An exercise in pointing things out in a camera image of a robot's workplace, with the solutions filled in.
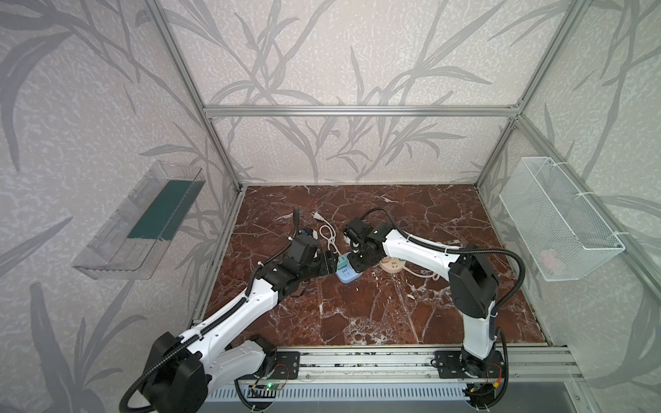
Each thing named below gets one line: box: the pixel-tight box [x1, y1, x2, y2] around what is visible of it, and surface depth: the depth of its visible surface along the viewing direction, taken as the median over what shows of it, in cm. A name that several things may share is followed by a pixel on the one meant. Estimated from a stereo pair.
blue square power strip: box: [335, 261, 364, 284], surface depth 91 cm
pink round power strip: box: [379, 255, 407, 274], surface depth 93 cm
